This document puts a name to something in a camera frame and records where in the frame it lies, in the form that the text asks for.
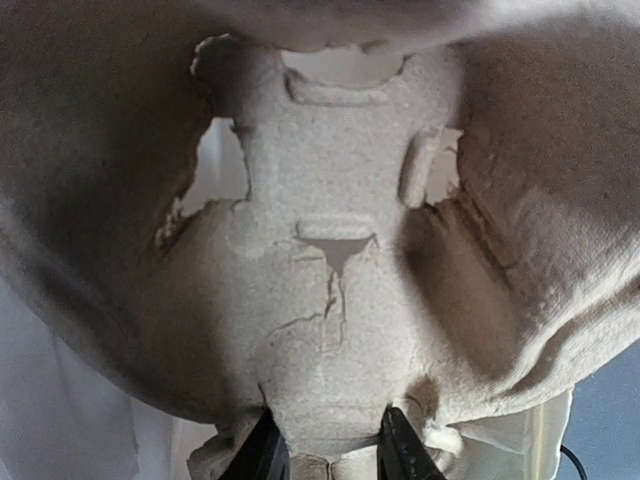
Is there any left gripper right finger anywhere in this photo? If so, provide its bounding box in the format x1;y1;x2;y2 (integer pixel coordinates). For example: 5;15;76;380
379;406;445;480

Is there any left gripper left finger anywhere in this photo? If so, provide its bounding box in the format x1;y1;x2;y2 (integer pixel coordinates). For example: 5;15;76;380
239;410;290;480

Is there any brown paper bag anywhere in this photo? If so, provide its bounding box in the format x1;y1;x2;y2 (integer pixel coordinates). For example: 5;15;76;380
1;284;216;480

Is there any cardboard cup carrier tray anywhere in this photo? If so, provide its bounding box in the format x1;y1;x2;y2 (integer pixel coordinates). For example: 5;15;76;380
1;1;639;479

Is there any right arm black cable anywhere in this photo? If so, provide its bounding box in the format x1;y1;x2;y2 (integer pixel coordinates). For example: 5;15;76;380
559;444;591;480

